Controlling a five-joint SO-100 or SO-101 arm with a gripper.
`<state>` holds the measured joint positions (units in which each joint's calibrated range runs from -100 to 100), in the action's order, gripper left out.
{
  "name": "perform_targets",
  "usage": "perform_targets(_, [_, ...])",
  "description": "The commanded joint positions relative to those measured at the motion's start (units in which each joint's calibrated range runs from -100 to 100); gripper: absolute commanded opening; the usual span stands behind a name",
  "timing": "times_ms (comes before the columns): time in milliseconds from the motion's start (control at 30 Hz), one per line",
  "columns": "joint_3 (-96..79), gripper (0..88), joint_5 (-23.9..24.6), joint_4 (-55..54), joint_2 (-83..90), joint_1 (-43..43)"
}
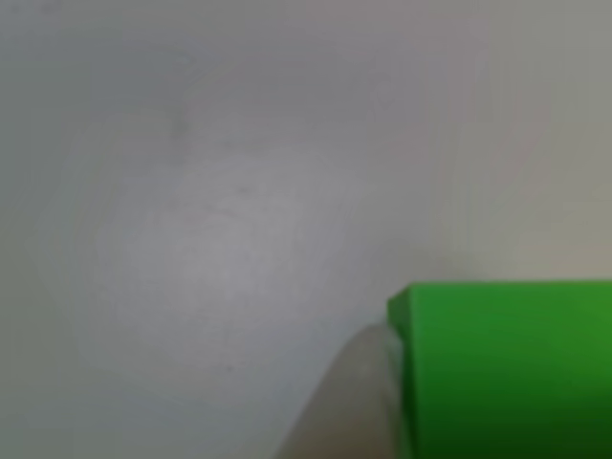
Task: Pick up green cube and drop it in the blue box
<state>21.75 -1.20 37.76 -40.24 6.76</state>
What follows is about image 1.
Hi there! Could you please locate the green cube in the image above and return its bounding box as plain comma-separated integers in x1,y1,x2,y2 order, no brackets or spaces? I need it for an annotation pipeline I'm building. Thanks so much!
385,280,612,459

